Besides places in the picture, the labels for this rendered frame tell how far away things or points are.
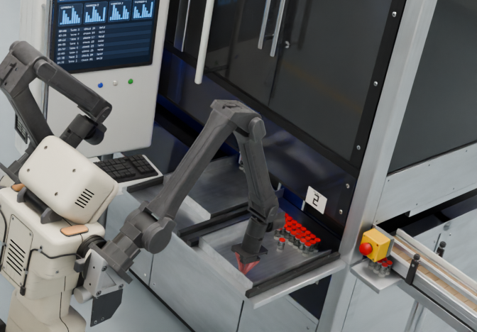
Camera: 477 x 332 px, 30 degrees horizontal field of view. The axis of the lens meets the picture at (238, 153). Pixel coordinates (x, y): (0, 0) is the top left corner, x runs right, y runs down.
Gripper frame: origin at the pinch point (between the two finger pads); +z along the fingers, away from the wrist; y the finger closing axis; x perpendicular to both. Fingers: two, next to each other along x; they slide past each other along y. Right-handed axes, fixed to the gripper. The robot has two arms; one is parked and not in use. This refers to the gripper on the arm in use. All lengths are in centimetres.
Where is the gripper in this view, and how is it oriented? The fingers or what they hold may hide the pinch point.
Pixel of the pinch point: (242, 273)
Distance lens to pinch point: 273.3
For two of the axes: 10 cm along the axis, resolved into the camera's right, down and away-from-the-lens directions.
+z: -2.6, 8.7, 4.2
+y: 7.2, -1.1, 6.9
